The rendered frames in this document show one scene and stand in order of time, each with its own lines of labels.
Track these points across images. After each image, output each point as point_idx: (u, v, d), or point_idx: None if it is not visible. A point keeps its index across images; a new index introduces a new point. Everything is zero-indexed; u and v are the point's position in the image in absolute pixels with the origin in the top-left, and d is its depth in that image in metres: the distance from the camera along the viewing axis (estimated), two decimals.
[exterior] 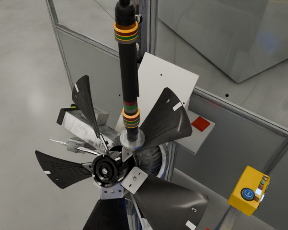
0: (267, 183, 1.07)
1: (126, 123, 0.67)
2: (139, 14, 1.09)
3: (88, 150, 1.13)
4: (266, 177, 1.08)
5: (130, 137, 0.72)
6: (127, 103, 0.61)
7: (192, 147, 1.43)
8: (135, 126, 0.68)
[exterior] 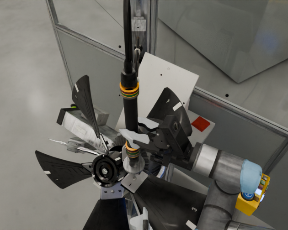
0: (267, 183, 1.07)
1: (129, 154, 0.78)
2: (140, 44, 1.21)
3: (88, 150, 1.13)
4: (266, 177, 1.08)
5: (132, 164, 0.84)
6: None
7: (192, 147, 1.43)
8: (136, 156, 0.79)
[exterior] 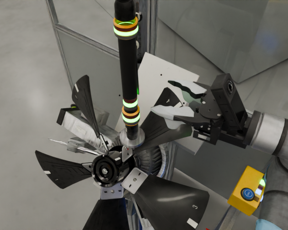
0: None
1: (126, 121, 0.66)
2: (139, 12, 1.08)
3: (88, 150, 1.13)
4: None
5: (130, 135, 0.72)
6: (127, 100, 0.61)
7: (192, 147, 1.43)
8: (135, 124, 0.67)
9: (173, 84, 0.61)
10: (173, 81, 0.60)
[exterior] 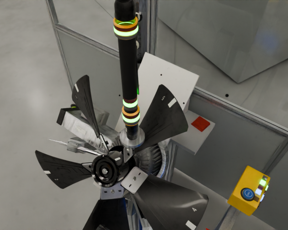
0: (267, 183, 1.07)
1: (126, 121, 0.66)
2: (139, 12, 1.08)
3: (88, 150, 1.13)
4: (266, 177, 1.08)
5: (130, 135, 0.72)
6: (127, 100, 0.61)
7: (192, 147, 1.43)
8: (135, 124, 0.67)
9: None
10: None
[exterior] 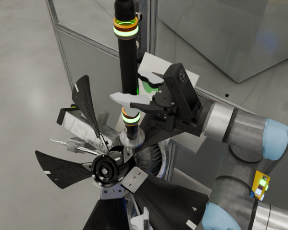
0: (267, 183, 1.07)
1: (126, 121, 0.66)
2: (139, 12, 1.08)
3: (88, 150, 1.13)
4: (266, 177, 1.08)
5: (130, 135, 0.72)
6: None
7: (192, 147, 1.43)
8: (135, 124, 0.67)
9: None
10: None
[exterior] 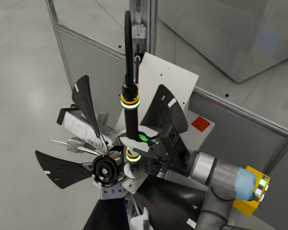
0: (267, 183, 1.07)
1: (129, 160, 0.81)
2: (140, 51, 1.23)
3: (88, 150, 1.13)
4: (266, 177, 1.08)
5: (133, 169, 0.87)
6: None
7: (192, 147, 1.43)
8: (136, 162, 0.82)
9: None
10: None
